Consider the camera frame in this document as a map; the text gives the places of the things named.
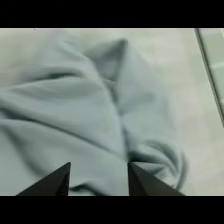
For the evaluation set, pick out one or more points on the pale blue shirt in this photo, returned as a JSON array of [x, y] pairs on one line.
[[83, 113]]

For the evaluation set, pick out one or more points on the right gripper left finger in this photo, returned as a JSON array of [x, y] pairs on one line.
[[55, 184]]

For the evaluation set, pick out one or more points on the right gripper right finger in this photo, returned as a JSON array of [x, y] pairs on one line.
[[146, 184]]

